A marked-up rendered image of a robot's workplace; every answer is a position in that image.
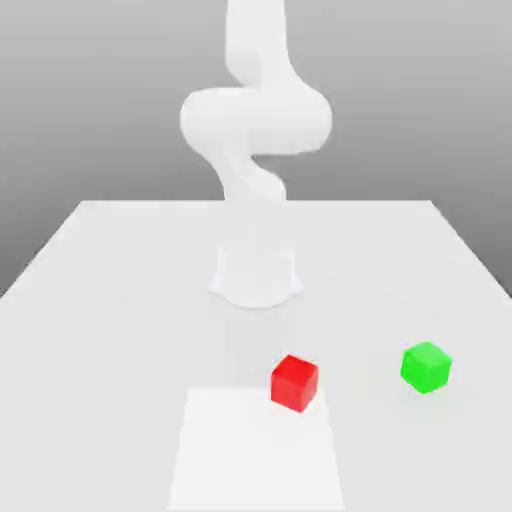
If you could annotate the small green cube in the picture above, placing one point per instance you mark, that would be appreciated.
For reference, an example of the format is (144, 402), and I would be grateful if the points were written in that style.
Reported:
(425, 367)

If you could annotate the small red cube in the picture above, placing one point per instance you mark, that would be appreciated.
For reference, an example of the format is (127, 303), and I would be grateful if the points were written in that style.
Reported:
(294, 383)

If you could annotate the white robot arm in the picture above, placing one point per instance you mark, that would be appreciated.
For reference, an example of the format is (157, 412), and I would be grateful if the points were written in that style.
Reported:
(256, 120)

